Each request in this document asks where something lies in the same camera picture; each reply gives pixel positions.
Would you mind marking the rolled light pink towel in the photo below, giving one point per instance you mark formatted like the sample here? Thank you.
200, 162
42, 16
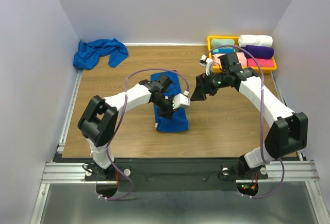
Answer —
241, 58

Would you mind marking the rolled white towel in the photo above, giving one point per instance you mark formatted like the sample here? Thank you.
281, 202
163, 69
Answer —
256, 40

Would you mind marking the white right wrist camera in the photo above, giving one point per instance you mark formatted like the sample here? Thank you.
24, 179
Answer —
207, 63

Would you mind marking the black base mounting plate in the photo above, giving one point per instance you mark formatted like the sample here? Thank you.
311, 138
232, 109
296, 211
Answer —
173, 174

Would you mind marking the rolled teal towel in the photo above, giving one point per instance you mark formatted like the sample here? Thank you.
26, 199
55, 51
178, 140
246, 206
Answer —
223, 51

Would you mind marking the yellow plastic tray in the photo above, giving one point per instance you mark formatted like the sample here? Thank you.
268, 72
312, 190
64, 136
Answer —
238, 49

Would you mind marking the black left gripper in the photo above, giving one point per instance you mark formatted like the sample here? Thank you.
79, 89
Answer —
168, 112

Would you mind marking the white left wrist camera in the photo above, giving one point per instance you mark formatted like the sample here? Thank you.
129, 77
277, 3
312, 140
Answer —
180, 101

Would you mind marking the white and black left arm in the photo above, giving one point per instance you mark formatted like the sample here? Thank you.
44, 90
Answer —
101, 116

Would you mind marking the rolled purple towel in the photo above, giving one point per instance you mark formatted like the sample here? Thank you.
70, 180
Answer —
261, 52

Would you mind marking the blue microfibre towel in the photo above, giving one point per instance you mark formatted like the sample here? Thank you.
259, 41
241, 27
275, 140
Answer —
178, 122

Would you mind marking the rolled hot pink towel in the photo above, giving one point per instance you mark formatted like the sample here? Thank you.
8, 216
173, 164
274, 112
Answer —
261, 62

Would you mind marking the rolled mint green towel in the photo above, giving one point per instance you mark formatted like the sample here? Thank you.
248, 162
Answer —
215, 42

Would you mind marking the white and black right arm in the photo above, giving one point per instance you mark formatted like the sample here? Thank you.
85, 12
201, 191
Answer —
288, 129

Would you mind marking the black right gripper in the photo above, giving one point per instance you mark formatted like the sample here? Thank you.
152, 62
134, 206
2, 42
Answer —
203, 86

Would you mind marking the crumpled blue towel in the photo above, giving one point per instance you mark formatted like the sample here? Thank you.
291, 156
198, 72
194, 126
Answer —
88, 54

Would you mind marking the aluminium table frame rail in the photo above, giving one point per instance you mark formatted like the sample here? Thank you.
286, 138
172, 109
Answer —
222, 128

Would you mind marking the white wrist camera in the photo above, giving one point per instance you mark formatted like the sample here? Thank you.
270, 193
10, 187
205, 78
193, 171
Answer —
180, 101
207, 63

